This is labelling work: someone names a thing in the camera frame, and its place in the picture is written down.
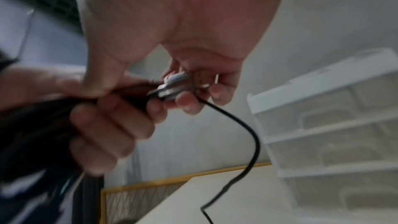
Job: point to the yellow metal lattice fence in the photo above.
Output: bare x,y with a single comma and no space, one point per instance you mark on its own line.
149,183

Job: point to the person's right hand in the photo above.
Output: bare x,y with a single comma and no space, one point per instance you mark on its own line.
186,9

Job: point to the person's left hand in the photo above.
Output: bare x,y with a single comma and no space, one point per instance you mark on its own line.
108,124

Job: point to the white plastic drawer organizer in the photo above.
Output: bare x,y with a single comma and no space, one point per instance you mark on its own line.
326,124

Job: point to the black marker wristband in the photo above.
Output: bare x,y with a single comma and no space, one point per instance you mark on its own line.
18,193

